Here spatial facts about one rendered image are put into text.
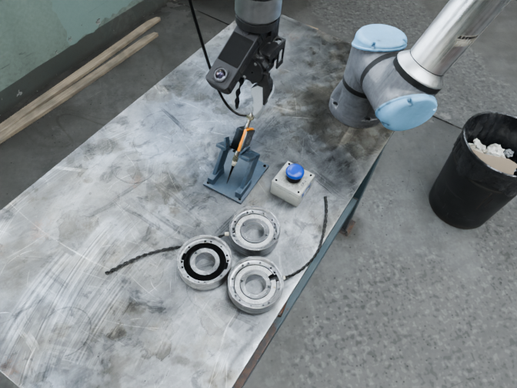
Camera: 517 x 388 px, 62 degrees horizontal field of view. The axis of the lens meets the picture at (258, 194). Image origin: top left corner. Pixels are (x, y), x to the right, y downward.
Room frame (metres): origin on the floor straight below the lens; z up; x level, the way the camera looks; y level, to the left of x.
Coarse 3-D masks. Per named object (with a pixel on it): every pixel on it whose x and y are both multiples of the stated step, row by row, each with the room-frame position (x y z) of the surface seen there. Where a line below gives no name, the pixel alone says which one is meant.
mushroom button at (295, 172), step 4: (292, 164) 0.60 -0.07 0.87; (296, 164) 0.60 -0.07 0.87; (288, 168) 0.59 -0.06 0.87; (292, 168) 0.59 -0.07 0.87; (296, 168) 0.59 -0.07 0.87; (300, 168) 0.59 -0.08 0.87; (288, 172) 0.57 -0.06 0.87; (292, 172) 0.57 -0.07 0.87; (296, 172) 0.57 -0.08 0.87; (300, 172) 0.58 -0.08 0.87; (304, 172) 0.58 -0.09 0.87; (288, 176) 0.57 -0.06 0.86; (292, 176) 0.56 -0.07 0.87; (296, 176) 0.57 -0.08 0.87; (300, 176) 0.57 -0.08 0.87
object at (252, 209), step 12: (240, 216) 0.48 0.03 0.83; (264, 216) 0.49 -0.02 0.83; (276, 216) 0.48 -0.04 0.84; (252, 228) 0.47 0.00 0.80; (264, 228) 0.46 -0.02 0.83; (276, 228) 0.46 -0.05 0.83; (252, 240) 0.42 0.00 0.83; (264, 240) 0.43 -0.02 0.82; (276, 240) 0.42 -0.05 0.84; (240, 252) 0.40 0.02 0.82; (252, 252) 0.40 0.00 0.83; (264, 252) 0.40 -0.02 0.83
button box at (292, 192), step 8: (280, 176) 0.58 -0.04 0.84; (304, 176) 0.59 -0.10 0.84; (312, 176) 0.59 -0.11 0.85; (272, 184) 0.57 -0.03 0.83; (280, 184) 0.56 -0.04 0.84; (288, 184) 0.56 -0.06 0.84; (296, 184) 0.57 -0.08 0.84; (304, 184) 0.57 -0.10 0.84; (272, 192) 0.56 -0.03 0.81; (280, 192) 0.56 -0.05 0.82; (288, 192) 0.55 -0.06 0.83; (296, 192) 0.54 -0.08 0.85; (304, 192) 0.56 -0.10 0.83; (288, 200) 0.55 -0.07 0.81; (296, 200) 0.54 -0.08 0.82
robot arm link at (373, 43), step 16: (368, 32) 0.88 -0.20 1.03; (384, 32) 0.88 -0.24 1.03; (400, 32) 0.89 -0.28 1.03; (352, 48) 0.87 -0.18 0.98; (368, 48) 0.83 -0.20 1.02; (384, 48) 0.82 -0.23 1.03; (400, 48) 0.83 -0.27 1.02; (352, 64) 0.85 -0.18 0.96; (368, 64) 0.81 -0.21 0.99; (352, 80) 0.84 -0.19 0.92
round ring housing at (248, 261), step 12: (240, 264) 0.37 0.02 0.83; (252, 264) 0.37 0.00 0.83; (264, 264) 0.37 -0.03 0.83; (228, 276) 0.33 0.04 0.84; (252, 276) 0.35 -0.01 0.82; (264, 276) 0.35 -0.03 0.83; (228, 288) 0.31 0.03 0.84; (240, 288) 0.32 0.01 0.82; (276, 288) 0.33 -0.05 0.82; (240, 300) 0.30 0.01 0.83; (276, 300) 0.30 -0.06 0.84; (252, 312) 0.28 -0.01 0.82; (264, 312) 0.28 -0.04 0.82
